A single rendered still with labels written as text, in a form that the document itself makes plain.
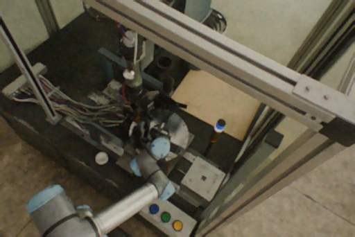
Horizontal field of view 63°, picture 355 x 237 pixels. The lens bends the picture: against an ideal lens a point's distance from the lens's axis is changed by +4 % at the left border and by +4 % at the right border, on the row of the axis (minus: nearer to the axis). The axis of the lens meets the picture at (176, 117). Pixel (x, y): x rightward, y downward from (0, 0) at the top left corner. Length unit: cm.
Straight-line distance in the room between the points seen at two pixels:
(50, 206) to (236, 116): 132
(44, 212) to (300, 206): 216
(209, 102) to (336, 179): 151
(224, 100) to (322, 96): 159
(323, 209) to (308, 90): 243
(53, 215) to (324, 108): 84
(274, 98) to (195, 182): 114
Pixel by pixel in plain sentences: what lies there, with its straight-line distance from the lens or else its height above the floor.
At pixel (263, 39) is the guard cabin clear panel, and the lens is 222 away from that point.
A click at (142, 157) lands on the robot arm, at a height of 124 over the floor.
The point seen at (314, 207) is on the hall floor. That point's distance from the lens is 281.
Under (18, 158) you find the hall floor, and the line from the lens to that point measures 274.
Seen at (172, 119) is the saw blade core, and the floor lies 95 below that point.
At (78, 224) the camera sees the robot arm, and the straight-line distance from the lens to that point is 103.
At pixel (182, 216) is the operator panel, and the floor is 90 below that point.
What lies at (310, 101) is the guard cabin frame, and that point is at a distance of 44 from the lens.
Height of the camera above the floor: 236
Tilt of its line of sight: 59 degrees down
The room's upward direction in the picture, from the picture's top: 12 degrees clockwise
